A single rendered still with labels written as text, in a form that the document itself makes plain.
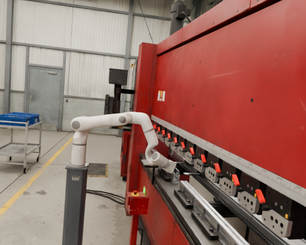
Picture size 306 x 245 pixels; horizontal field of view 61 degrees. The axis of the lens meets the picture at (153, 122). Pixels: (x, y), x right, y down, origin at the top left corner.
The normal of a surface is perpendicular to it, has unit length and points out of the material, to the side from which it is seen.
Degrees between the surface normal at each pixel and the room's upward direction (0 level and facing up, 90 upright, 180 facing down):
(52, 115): 90
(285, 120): 90
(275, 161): 90
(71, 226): 90
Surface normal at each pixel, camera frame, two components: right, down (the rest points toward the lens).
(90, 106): 0.13, 0.13
